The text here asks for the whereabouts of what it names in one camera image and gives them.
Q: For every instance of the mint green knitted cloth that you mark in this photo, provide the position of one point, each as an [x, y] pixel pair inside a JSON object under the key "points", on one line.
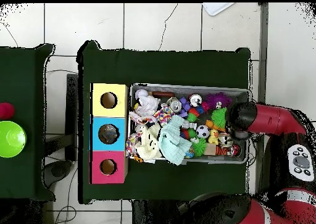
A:
{"points": [[172, 142]]}

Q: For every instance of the cream knitted cloth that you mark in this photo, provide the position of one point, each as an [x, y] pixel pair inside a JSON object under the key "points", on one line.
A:
{"points": [[148, 145]]}

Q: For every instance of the crushed clear plastic bottle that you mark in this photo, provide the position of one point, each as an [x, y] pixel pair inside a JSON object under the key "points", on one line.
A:
{"points": [[105, 136], [113, 131]]}

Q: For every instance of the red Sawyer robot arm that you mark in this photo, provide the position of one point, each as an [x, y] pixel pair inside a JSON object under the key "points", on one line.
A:
{"points": [[271, 119]]}

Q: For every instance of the shallow clear mesh bin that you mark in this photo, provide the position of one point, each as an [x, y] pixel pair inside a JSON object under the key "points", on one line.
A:
{"points": [[182, 89]]}

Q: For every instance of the wooden box with three holes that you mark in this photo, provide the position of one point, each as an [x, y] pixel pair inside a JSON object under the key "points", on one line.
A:
{"points": [[118, 105]]}

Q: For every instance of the silver topped pale can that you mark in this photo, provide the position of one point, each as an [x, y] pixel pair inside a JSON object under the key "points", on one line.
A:
{"points": [[174, 105]]}

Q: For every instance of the silver topped dark can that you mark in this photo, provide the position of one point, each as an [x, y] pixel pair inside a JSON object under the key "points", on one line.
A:
{"points": [[195, 100]]}

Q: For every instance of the black and white soccer ball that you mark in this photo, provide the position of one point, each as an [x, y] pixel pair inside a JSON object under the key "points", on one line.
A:
{"points": [[203, 132]]}

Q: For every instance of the green spiky toy with eyes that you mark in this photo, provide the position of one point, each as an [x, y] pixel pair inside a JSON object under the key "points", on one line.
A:
{"points": [[199, 147]]}

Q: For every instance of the dark green tablecloth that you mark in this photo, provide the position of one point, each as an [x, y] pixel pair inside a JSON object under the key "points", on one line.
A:
{"points": [[22, 85], [148, 66]]}

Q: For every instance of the purple spiky toy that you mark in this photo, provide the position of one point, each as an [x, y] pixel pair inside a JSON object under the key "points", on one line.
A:
{"points": [[218, 100]]}

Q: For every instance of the black upright panel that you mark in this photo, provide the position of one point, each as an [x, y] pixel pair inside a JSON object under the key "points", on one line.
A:
{"points": [[71, 115]]}

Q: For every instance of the dark grey rounded object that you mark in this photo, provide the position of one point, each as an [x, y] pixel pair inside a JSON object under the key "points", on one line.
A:
{"points": [[58, 171]]}

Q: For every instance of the white flat board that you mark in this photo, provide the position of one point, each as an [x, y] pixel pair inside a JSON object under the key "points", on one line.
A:
{"points": [[217, 8]]}

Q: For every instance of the bright green plastic bowl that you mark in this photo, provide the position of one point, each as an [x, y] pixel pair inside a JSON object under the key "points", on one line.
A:
{"points": [[12, 138]]}

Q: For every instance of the red plastic cup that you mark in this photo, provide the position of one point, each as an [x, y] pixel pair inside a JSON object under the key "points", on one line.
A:
{"points": [[6, 110]]}

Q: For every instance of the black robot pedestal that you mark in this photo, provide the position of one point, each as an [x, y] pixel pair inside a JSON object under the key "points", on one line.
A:
{"points": [[155, 213]]}

